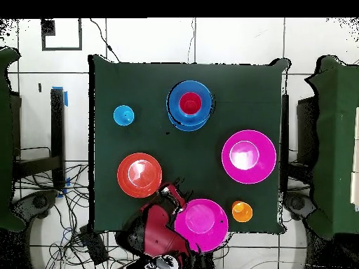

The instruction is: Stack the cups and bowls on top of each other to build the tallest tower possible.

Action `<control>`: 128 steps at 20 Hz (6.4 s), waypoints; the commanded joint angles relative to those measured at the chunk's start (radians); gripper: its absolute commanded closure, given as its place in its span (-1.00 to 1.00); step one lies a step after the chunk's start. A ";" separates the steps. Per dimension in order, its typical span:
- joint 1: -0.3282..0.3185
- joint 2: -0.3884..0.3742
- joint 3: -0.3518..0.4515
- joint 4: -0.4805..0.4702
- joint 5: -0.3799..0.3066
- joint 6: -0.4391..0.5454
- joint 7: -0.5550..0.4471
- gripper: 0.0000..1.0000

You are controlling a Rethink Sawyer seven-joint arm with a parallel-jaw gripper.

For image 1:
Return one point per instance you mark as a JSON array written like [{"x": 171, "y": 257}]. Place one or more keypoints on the pink plastic bowl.
[
  {"x": 202, "y": 224},
  {"x": 260, "y": 168}
]

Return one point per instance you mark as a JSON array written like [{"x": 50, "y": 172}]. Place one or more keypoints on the blue plastic bowl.
[
  {"x": 186, "y": 128},
  {"x": 175, "y": 102}
]

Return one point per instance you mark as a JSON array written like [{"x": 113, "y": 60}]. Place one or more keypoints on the red plastic cup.
[{"x": 190, "y": 103}]

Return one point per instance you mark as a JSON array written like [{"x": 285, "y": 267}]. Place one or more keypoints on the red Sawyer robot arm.
[{"x": 157, "y": 232}]

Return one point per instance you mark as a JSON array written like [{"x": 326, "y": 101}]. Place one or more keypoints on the red-orange plastic bowl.
[{"x": 139, "y": 175}]

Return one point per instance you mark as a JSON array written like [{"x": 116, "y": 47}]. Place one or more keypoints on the orange plastic cup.
[{"x": 242, "y": 211}]

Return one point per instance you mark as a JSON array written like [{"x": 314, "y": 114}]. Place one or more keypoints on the light blue plastic cup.
[{"x": 123, "y": 115}]

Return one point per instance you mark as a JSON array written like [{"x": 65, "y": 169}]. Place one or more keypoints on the black power adapter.
[{"x": 95, "y": 246}]

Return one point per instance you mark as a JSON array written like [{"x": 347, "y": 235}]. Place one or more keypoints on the black metal stand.
[
  {"x": 284, "y": 140},
  {"x": 57, "y": 126}
]

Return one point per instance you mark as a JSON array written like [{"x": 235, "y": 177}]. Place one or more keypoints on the dark green table cloth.
[{"x": 238, "y": 84}]

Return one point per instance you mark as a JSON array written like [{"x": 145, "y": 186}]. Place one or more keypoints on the green-covered side table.
[
  {"x": 5, "y": 140},
  {"x": 336, "y": 140}
]

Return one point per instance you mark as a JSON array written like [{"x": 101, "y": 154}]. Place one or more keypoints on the black tape square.
[{"x": 61, "y": 49}]

